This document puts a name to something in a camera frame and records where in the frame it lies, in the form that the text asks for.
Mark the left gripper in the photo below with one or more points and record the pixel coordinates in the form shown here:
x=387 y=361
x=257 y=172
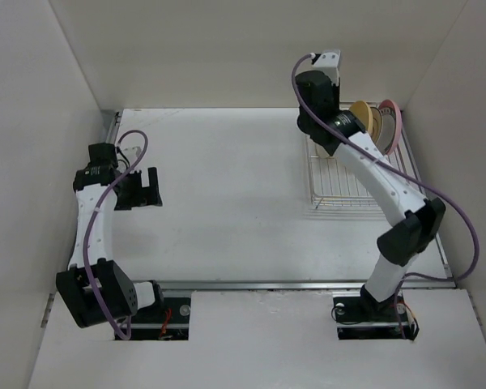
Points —
x=144 y=195

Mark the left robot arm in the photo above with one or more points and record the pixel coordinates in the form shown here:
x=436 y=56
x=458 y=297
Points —
x=122 y=296

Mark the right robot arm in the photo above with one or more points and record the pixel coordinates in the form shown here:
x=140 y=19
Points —
x=414 y=219

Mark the yellow wooden plate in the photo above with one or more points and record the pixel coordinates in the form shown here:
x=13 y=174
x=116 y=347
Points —
x=363 y=112

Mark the white patterned plate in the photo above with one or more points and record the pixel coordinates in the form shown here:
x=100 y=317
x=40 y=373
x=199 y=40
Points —
x=377 y=124

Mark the pink rimmed plate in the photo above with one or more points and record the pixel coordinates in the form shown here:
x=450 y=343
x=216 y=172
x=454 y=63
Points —
x=392 y=126

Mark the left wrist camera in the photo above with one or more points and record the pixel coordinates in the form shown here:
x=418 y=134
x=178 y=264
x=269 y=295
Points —
x=132 y=152

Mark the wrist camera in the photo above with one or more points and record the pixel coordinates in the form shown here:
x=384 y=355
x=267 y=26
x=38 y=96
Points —
x=132 y=152
x=328 y=62

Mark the wire dish rack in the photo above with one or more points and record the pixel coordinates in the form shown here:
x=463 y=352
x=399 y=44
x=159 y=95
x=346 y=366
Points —
x=333 y=186

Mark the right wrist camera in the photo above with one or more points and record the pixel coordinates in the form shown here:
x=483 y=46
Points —
x=328 y=62

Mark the front aluminium rail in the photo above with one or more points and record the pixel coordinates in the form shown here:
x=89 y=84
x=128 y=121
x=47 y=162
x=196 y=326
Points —
x=218 y=285

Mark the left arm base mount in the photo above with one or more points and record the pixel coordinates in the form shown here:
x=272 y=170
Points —
x=170 y=322

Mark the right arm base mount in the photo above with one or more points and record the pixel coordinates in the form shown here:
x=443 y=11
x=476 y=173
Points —
x=357 y=321

